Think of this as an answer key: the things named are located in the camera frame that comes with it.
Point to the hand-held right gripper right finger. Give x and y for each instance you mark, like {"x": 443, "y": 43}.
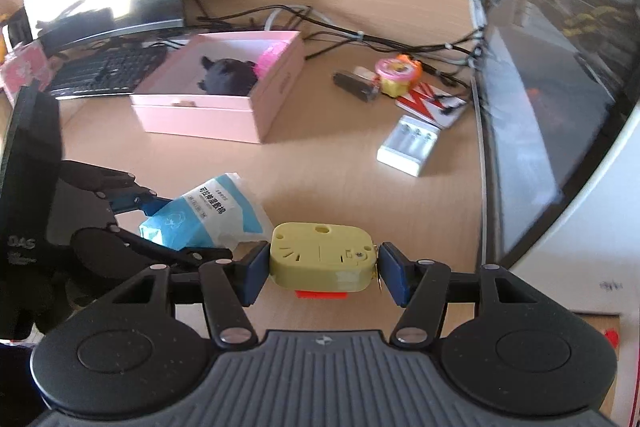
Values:
{"x": 395, "y": 277}

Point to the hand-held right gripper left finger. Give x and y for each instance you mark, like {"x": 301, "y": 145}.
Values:
{"x": 256, "y": 277}

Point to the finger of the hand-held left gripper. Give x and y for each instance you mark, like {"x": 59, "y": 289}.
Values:
{"x": 130, "y": 248}
{"x": 127, "y": 203}

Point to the yellow-green plastic toy box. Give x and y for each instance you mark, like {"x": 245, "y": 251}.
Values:
{"x": 320, "y": 257}

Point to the blue white cotton pad packet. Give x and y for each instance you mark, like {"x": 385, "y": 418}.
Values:
{"x": 215, "y": 212}

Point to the pink cardboard box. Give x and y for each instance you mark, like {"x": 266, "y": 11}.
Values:
{"x": 195, "y": 119}

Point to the white battery charger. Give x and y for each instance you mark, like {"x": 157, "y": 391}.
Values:
{"x": 407, "y": 144}

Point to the red white booklet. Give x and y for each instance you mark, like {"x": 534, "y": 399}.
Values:
{"x": 435, "y": 107}

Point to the round yellow pink toy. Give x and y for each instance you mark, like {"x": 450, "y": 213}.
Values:
{"x": 395, "y": 74}

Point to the pink decorative case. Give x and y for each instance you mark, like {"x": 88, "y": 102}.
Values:
{"x": 22, "y": 67}

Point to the black keyboard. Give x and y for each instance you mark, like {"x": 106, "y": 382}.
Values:
{"x": 105, "y": 72}

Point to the black plush toy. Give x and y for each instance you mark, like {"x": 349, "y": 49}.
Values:
{"x": 227, "y": 77}

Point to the white-cased monitor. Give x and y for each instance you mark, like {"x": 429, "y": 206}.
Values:
{"x": 525, "y": 132}

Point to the bright pink item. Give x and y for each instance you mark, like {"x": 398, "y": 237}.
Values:
{"x": 270, "y": 57}

